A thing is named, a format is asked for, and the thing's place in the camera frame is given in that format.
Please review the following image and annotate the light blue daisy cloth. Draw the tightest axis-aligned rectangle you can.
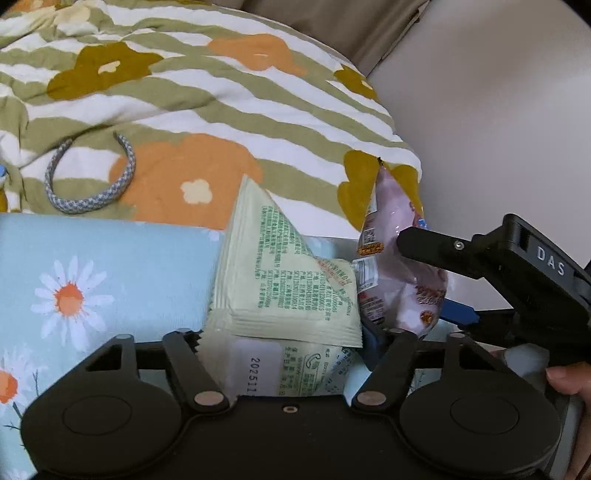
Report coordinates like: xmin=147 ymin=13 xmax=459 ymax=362
xmin=0 ymin=213 xmax=345 ymax=480

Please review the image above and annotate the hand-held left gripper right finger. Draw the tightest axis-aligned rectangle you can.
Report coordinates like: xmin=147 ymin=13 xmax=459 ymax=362
xmin=352 ymin=320 xmax=497 ymax=413

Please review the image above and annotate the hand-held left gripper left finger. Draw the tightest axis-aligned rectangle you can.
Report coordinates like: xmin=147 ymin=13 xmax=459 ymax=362
xmin=84 ymin=329 xmax=230 ymax=413

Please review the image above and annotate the person's right hand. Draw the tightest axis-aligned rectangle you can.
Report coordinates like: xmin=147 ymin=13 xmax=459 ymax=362
xmin=545 ymin=362 xmax=591 ymax=480

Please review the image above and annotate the striped flower blanket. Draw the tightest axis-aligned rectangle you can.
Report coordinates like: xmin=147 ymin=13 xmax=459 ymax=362
xmin=0 ymin=0 xmax=424 ymax=241

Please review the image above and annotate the blue-grey braided headband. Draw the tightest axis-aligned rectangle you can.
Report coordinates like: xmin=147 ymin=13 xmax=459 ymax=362
xmin=44 ymin=131 xmax=138 ymax=216

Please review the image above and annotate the beige curtain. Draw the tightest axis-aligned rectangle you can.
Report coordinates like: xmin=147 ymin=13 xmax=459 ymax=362
xmin=240 ymin=0 xmax=431 ymax=77

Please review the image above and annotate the lavender snack packet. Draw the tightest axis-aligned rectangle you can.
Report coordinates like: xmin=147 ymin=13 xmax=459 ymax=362
xmin=353 ymin=159 xmax=451 ymax=341

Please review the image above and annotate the pale green snack packet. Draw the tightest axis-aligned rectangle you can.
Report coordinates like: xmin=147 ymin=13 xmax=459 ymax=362
xmin=187 ymin=331 xmax=362 ymax=398
xmin=205 ymin=174 xmax=363 ymax=348

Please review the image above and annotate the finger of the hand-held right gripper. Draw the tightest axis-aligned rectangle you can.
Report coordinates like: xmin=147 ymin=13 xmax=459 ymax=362
xmin=396 ymin=226 xmax=498 ymax=283
xmin=441 ymin=299 xmax=521 ymax=332

